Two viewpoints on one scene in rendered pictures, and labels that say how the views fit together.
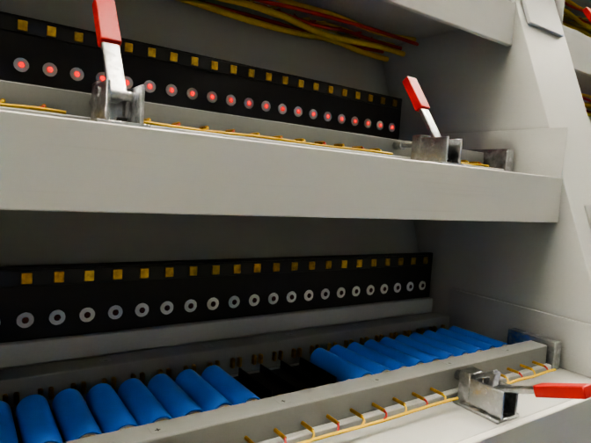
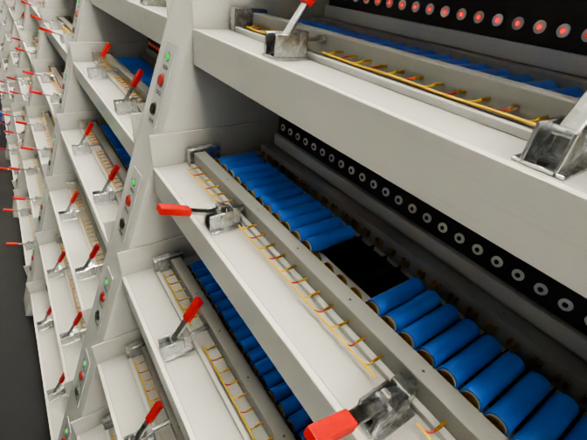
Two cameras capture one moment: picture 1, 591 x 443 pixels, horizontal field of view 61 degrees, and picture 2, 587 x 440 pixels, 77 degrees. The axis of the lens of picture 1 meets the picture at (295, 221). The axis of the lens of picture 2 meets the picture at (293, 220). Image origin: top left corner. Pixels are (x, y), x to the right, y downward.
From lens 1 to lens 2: 0.42 m
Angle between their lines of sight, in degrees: 84
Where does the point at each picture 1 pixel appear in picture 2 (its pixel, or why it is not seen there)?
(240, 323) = (408, 225)
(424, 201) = (442, 189)
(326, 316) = (484, 280)
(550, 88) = not seen: outside the picture
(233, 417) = (272, 230)
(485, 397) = (369, 395)
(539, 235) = not seen: outside the picture
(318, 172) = (339, 113)
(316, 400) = (303, 262)
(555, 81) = not seen: outside the picture
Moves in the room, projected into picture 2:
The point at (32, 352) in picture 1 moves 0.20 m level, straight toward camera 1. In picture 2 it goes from (319, 168) to (183, 131)
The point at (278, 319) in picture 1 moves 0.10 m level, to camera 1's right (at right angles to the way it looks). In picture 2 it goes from (436, 245) to (485, 299)
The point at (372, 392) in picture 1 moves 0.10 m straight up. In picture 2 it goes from (334, 297) to (385, 201)
